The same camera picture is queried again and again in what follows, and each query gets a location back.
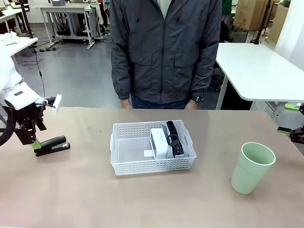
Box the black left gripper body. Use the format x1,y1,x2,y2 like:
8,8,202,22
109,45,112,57
13,104,46,127

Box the black stapler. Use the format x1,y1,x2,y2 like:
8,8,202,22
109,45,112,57
35,135,71,157

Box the pale green plastic cup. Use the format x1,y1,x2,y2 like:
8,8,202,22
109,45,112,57
230,142,276,195

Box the grey pouch with black zip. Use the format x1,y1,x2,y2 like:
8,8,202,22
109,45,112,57
162,121,190,159

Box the person right forearm grey sleeve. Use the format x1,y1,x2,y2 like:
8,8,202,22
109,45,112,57
111,54,133,101

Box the person left forearm grey sleeve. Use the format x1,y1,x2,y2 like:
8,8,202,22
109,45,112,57
190,54,218,98

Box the white perforated plastic basket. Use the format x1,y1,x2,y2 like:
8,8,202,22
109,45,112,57
109,119,198,176

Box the person right hand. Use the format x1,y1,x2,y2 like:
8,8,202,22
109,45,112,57
119,98,133,109

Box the large white side table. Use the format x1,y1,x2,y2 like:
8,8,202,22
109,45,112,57
215,42,304,117

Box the white table with crumpled cloth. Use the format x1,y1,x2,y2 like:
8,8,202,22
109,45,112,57
9,37,38,58

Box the crumpled white cloth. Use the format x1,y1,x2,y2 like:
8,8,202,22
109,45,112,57
0,32,20,46

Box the tall narrow cardboard box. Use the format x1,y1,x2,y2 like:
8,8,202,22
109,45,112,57
270,3,289,44

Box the black stand pole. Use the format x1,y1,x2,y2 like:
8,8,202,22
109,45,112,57
253,0,273,45

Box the black clamp pole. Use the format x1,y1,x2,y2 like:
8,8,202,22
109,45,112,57
20,0,34,39

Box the large cardboard box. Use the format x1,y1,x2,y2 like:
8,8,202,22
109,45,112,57
232,0,274,31

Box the white desk with metal legs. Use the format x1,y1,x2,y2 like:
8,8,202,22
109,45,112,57
37,5,103,50

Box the bystander in green top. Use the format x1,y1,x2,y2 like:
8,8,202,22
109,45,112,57
222,0,235,17

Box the bystander legs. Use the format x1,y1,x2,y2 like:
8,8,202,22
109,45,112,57
99,0,111,37

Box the person torso grey jacket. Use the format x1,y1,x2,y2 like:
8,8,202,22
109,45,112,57
109,0,223,105

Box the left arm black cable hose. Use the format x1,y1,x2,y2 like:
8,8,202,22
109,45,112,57
0,106,18,147

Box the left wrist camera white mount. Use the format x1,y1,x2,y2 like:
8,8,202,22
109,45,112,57
42,94,63,116

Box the thin black floor cable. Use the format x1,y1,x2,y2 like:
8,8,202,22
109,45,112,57
22,46,47,98

